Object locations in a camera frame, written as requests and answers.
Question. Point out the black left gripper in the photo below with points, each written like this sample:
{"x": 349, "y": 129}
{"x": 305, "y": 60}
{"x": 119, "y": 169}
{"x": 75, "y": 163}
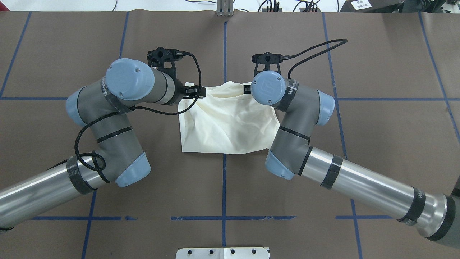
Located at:
{"x": 180, "y": 92}

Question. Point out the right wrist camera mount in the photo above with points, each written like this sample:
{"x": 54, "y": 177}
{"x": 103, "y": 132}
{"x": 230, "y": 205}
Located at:
{"x": 267, "y": 59}

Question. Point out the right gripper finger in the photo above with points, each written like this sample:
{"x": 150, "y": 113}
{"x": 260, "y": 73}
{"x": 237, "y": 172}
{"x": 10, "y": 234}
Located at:
{"x": 247, "y": 89}

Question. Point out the cream long-sleeve cat shirt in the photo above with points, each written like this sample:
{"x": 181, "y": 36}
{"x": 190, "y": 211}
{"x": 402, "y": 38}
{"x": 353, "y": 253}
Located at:
{"x": 226, "y": 121}

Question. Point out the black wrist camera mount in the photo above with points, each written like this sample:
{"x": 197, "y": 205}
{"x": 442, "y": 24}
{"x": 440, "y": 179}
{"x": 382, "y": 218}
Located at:
{"x": 164, "y": 60}

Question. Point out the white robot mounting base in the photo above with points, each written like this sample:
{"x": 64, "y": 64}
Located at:
{"x": 224, "y": 253}

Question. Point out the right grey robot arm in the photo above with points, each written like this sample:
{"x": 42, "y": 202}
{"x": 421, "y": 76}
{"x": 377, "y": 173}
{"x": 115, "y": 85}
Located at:
{"x": 435, "y": 216}

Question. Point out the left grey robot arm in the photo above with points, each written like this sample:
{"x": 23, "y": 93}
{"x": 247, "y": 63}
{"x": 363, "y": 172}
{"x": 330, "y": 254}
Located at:
{"x": 106, "y": 149}

